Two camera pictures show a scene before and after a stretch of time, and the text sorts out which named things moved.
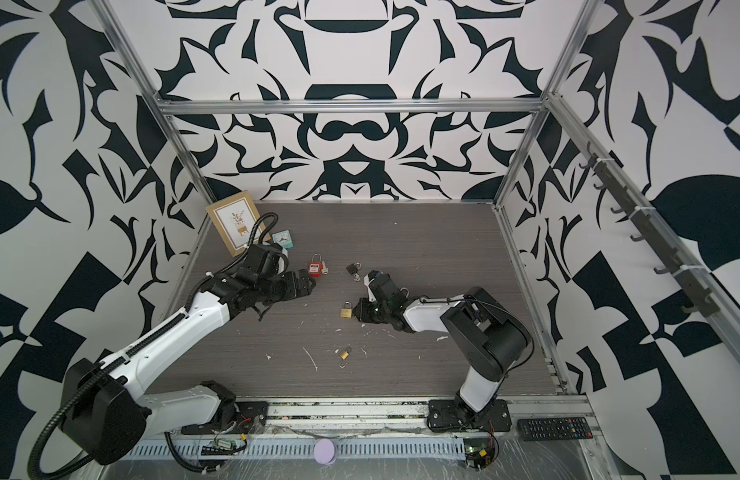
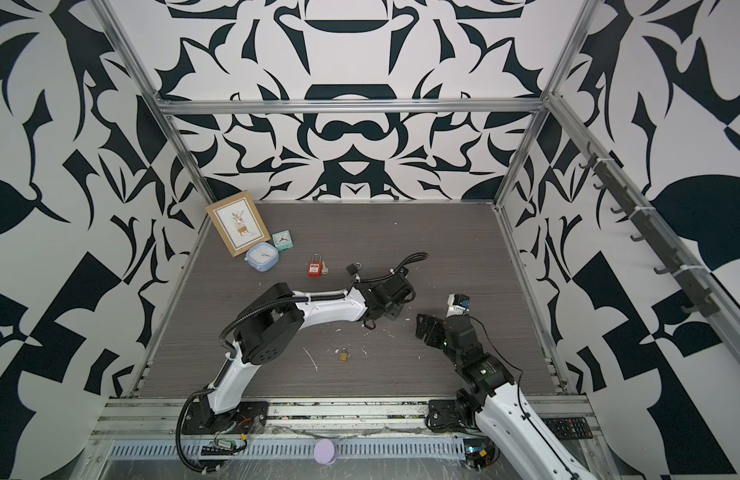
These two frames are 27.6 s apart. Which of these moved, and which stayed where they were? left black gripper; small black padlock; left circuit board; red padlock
Moved: left black gripper
Stayed: small black padlock; red padlock; left circuit board
